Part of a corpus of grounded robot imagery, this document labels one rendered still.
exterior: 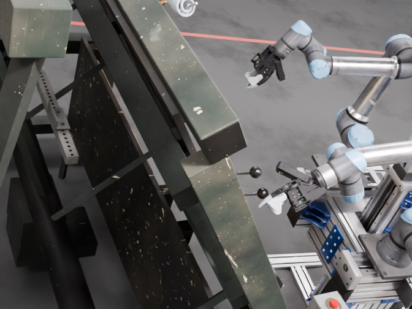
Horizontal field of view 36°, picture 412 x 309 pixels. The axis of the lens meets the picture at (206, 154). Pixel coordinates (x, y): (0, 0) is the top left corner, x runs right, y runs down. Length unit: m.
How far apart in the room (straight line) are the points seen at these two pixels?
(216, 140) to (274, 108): 3.78
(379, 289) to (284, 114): 2.65
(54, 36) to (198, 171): 0.53
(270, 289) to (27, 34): 1.25
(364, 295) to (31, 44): 1.98
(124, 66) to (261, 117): 3.14
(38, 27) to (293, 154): 3.81
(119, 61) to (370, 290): 1.43
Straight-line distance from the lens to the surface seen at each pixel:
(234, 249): 1.79
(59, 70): 4.90
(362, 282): 2.68
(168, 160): 1.67
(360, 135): 2.87
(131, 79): 1.91
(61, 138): 2.67
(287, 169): 2.04
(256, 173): 1.93
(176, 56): 1.60
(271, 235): 4.07
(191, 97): 1.49
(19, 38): 1.11
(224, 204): 1.61
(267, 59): 2.68
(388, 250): 2.66
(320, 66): 2.57
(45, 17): 1.10
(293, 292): 3.53
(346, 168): 2.04
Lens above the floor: 2.73
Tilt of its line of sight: 38 degrees down
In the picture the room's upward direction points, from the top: 20 degrees clockwise
